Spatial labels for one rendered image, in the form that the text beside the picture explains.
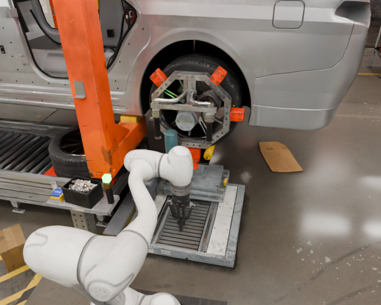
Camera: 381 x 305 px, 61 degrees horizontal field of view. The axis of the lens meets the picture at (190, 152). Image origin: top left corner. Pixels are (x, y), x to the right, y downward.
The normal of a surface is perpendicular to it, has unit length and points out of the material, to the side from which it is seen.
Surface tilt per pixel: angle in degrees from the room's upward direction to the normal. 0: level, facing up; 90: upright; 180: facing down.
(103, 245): 11
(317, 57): 90
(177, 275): 0
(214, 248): 0
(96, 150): 90
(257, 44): 90
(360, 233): 0
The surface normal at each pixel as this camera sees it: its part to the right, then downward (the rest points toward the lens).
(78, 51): -0.23, 0.50
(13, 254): 0.58, 0.41
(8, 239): -0.02, -0.86
